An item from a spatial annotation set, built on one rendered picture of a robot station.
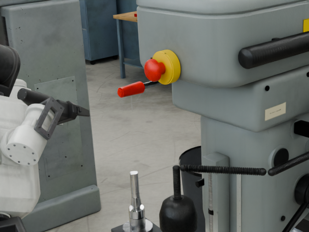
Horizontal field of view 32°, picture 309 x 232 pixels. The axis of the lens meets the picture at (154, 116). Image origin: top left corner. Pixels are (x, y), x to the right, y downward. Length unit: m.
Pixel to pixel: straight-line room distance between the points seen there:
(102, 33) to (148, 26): 7.54
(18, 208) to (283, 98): 0.56
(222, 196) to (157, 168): 3.65
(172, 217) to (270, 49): 0.35
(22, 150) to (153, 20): 0.34
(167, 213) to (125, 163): 3.91
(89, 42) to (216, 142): 7.35
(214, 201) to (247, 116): 0.22
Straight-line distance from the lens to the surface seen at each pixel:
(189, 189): 3.30
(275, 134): 1.08
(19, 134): 1.05
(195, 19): 0.90
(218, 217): 1.15
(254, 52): 0.88
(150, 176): 4.63
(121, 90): 1.04
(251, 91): 0.98
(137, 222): 1.61
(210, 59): 0.90
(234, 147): 1.10
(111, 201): 4.28
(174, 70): 0.94
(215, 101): 1.05
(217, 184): 1.11
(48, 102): 1.08
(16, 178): 1.13
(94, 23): 8.43
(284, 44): 0.93
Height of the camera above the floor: 2.00
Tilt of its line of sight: 19 degrees down
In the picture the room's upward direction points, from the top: 3 degrees counter-clockwise
